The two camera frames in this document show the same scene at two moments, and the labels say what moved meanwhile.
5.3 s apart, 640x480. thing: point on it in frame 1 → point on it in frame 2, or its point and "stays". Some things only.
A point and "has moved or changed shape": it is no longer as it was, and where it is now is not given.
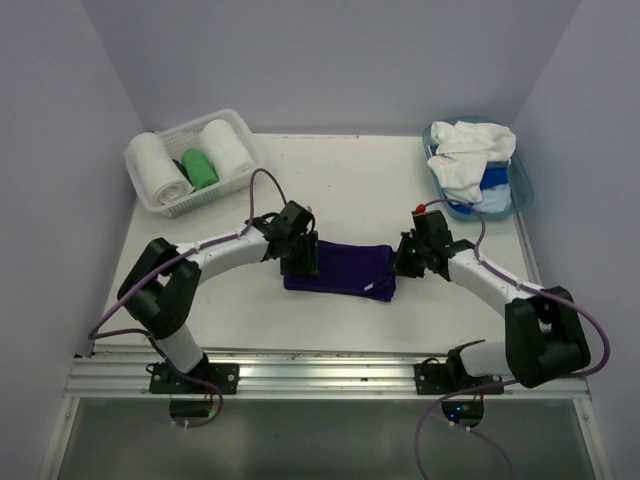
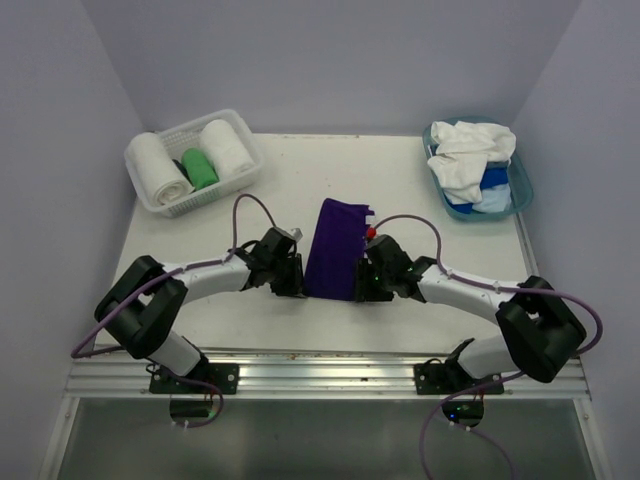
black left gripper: x=308 y=262 → x=295 y=286
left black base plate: x=164 y=379 stays
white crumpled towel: x=464 y=149 stays
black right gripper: x=399 y=262 → x=363 y=288
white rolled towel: x=223 y=147 stays
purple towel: x=356 y=269 has moved or changed shape
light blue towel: x=495 y=199 stays
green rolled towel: x=198 y=169 stays
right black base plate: x=434 y=378 stays
